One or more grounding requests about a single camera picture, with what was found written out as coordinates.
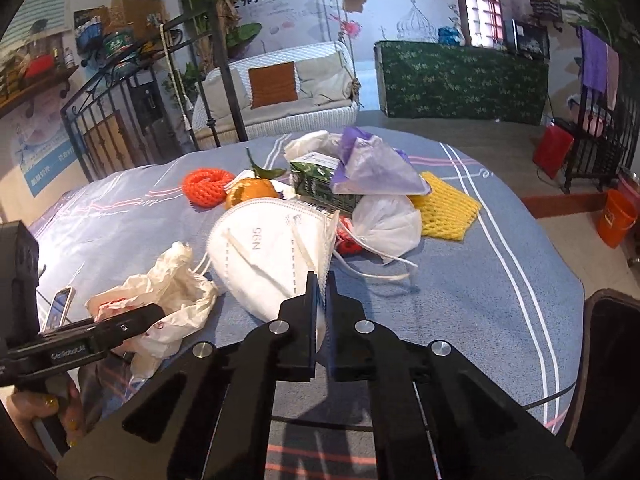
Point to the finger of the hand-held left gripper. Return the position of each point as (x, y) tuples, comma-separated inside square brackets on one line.
[(130, 322)]

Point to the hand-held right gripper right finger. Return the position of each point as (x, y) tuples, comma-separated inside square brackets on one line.
[(345, 330)]

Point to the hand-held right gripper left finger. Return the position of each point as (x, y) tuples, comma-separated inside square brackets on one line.
[(305, 320)]

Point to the white plastic bag red print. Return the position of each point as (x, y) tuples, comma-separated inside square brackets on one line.
[(170, 285)]

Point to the white face mask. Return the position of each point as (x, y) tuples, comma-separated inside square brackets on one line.
[(260, 260)]

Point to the green drink carton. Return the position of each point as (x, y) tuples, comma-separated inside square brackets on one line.
[(312, 180)]

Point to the orange foam fruit net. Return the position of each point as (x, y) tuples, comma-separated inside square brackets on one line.
[(200, 196)]

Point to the purple plastic bag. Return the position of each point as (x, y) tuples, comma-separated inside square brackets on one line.
[(370, 165)]

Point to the dark brown trash bin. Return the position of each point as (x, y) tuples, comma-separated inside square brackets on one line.
[(610, 385)]

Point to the person's left hand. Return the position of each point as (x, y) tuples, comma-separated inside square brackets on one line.
[(50, 407)]

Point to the smartphone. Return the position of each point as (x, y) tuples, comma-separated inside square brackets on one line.
[(59, 307)]

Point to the small red foam net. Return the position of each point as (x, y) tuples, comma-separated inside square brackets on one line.
[(347, 246)]

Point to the blue-grey striped blanket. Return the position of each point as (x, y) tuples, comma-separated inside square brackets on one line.
[(475, 285)]

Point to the tangerine with leaves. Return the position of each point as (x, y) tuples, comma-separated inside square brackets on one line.
[(252, 192)]

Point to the yellow foam fruit net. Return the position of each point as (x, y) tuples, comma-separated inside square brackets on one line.
[(445, 210)]

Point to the white wicker sofa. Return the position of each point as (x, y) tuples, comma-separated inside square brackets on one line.
[(280, 120)]

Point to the orange cushion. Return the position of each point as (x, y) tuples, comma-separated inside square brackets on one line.
[(272, 85)]

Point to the beige cushion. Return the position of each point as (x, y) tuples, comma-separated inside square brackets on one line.
[(227, 92), (325, 80)]

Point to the green patterned counter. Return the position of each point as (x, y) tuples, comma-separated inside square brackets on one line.
[(460, 82)]

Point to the red bag on floor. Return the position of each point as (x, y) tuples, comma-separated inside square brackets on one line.
[(552, 150)]

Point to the brown cardboard box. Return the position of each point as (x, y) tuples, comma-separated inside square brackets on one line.
[(137, 12)]

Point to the orange bucket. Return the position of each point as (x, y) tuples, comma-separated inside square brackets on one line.
[(617, 220)]

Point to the black iron railing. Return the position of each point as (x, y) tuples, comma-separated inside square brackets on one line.
[(600, 152)]

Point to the blue white packets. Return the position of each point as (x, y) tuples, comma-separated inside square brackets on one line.
[(450, 36)]

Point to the pink basin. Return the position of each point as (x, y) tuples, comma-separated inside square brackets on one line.
[(595, 122)]

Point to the black display box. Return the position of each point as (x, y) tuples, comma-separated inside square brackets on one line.
[(532, 40)]

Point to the purple towel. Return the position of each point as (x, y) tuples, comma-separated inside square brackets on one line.
[(594, 60)]

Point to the pink towel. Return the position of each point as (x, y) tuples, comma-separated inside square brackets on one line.
[(612, 75)]

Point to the green potted plant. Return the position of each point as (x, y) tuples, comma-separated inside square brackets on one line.
[(607, 7)]

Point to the wooden wall shelf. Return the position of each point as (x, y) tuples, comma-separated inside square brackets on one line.
[(30, 90)]

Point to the black iron bed frame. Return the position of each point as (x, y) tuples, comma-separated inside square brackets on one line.
[(229, 85)]

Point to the wall poster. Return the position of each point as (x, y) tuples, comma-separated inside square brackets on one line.
[(300, 15)]

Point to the small wall shelf with bottles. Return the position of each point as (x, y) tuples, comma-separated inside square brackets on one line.
[(545, 2)]

